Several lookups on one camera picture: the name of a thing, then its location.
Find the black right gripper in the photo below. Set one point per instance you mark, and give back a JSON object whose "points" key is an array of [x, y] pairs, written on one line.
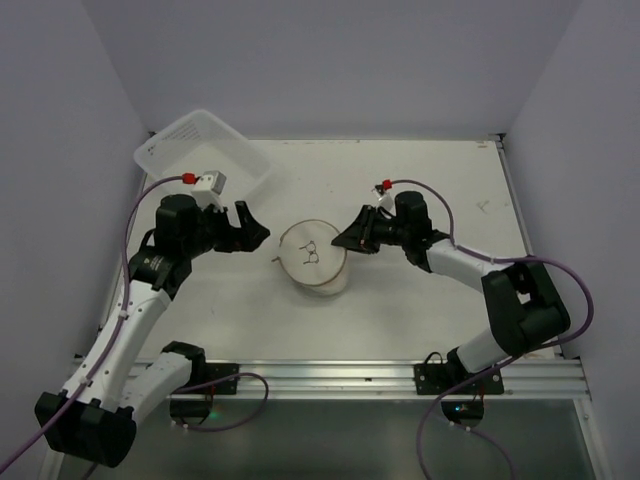
{"points": [[373, 232]]}

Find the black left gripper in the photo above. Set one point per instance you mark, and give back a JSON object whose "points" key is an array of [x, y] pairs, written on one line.
{"points": [[233, 230]]}

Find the round white mesh laundry bag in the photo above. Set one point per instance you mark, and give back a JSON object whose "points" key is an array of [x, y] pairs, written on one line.
{"points": [[307, 256]]}

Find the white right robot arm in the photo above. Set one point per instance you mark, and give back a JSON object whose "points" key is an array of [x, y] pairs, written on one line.
{"points": [[523, 306]]}

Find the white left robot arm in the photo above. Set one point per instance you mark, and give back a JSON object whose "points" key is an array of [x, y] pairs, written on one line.
{"points": [[96, 415]]}

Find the white plastic basket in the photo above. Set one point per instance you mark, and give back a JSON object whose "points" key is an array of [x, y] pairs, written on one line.
{"points": [[200, 142]]}

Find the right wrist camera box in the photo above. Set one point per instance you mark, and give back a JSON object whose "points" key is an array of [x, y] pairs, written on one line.
{"points": [[384, 200]]}

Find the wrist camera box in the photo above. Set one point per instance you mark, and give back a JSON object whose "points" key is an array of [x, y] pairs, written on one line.
{"points": [[208, 189], [384, 200]]}

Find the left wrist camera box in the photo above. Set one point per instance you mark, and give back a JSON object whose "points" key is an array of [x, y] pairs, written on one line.
{"points": [[208, 189]]}

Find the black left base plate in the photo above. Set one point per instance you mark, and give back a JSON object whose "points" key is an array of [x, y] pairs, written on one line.
{"points": [[209, 380]]}

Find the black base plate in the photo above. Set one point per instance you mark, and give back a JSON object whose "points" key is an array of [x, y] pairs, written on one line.
{"points": [[436, 378], [209, 380]]}

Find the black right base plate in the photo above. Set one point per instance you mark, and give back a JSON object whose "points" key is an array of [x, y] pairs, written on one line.
{"points": [[436, 378]]}

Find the aluminium mounting rail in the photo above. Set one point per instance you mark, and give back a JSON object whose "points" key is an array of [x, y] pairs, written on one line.
{"points": [[526, 379]]}

